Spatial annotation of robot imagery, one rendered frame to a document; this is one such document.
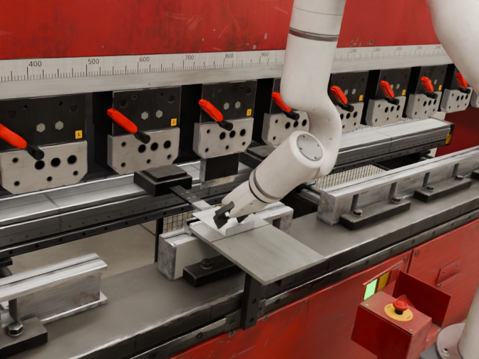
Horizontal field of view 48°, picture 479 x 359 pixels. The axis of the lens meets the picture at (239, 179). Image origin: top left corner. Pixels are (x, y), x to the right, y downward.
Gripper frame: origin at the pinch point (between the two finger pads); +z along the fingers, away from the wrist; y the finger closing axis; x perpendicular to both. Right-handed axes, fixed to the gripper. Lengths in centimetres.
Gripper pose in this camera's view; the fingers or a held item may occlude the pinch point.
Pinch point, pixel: (229, 216)
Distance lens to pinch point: 125.7
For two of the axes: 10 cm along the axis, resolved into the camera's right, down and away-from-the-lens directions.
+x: 4.2, 8.6, -2.7
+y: -7.6, 1.7, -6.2
